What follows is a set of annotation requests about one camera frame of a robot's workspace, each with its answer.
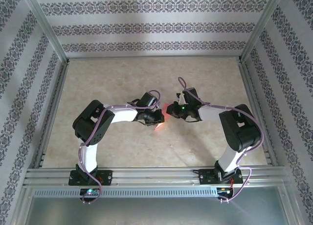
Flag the thin black right gripper cable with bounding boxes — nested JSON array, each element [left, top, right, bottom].
[[183, 114, 203, 123]]

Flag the circuit board orange wires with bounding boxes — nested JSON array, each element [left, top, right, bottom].
[[217, 186, 235, 199]]

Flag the pink paper sheet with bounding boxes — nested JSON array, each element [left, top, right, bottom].
[[153, 102, 172, 132]]

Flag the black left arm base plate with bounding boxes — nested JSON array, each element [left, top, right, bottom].
[[68, 170, 113, 186]]

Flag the thin aluminium wall strip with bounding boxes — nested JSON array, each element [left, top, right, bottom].
[[67, 55, 242, 62]]

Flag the wide aluminium mounting rail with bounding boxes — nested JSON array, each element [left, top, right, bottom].
[[23, 167, 289, 188]]

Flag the aluminium frame post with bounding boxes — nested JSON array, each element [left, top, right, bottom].
[[21, 0, 69, 64], [238, 0, 286, 63]]

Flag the slotted grey cable duct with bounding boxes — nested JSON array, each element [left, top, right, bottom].
[[33, 187, 218, 198]]

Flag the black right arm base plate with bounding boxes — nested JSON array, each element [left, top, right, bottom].
[[199, 168, 244, 186]]

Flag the grey metal panel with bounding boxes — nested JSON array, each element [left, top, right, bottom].
[[24, 197, 289, 225]]

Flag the circuit board green light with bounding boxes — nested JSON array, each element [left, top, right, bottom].
[[79, 187, 100, 199]]

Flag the aluminium table edge rail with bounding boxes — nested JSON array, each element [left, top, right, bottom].
[[33, 61, 70, 169], [238, 61, 279, 166]]

